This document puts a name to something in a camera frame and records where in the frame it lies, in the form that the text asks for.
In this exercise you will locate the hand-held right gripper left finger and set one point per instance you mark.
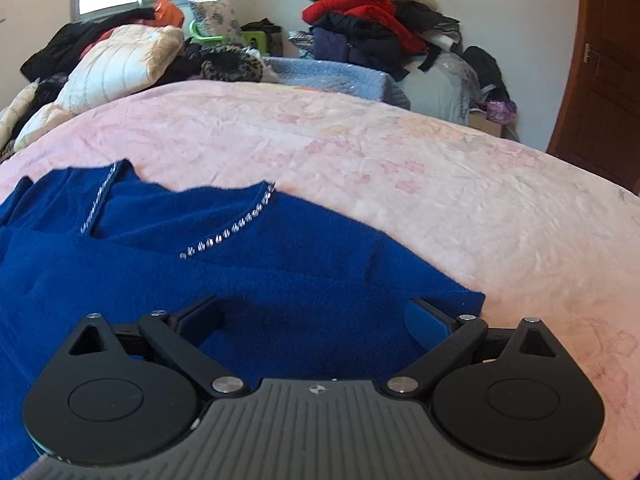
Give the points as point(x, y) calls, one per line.
point(201, 319)

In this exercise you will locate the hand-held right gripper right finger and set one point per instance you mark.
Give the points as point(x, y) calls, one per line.
point(424, 326)

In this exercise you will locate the blue beaded-neck sweater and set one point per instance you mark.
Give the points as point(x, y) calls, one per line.
point(280, 260)

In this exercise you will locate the pile of dark clothes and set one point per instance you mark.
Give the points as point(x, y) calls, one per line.
point(360, 42)

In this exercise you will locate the pink floral blanket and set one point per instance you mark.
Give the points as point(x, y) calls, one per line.
point(410, 185)

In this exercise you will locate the cardboard box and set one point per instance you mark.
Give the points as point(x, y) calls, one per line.
point(484, 124)

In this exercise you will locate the purple bag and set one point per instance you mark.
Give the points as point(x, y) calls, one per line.
point(501, 110)

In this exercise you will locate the plastic-wrapped grey bedding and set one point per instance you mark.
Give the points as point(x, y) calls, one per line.
point(440, 87)

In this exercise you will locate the leopard fur garment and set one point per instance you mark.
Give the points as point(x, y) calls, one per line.
point(232, 65)

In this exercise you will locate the cream quilted comforter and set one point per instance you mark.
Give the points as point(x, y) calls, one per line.
point(30, 120)

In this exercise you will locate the black bag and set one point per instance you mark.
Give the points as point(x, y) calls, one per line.
point(485, 70)

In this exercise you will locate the light blue fleece blanket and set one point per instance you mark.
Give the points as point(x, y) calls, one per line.
point(330, 76)

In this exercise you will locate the white quilted jacket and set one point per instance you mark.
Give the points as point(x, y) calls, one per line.
point(120, 62)

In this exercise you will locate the green box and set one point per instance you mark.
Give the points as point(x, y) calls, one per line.
point(254, 40)

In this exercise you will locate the brown wooden door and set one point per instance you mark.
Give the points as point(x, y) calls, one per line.
point(600, 100)

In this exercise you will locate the floral grey pillow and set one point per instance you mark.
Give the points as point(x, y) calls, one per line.
point(216, 17)

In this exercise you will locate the black garment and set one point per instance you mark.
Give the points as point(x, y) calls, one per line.
point(65, 45)

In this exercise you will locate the orange cloth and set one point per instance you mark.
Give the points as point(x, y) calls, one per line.
point(169, 12)

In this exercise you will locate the metal door hinge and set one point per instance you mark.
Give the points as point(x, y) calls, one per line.
point(590, 54)

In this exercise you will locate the red jacket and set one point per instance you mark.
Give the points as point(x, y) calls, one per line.
point(360, 7)

